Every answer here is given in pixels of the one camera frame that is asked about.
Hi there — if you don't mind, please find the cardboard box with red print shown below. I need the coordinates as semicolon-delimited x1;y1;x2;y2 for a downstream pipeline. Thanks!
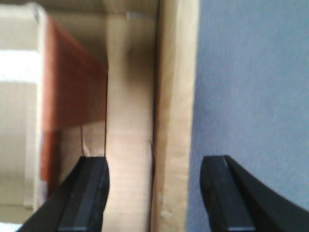
0;2;108;209

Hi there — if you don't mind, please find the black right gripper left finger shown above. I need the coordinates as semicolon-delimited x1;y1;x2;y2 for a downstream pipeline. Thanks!
19;157;110;232

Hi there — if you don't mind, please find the large plain cardboard box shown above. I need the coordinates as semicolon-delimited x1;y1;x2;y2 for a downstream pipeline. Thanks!
35;0;200;232

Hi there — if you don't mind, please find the dark grey felt mat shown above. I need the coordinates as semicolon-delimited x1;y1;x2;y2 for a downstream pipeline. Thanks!
187;0;309;232

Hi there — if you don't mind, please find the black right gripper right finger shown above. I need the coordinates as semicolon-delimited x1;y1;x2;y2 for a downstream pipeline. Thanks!
200;155;309;232

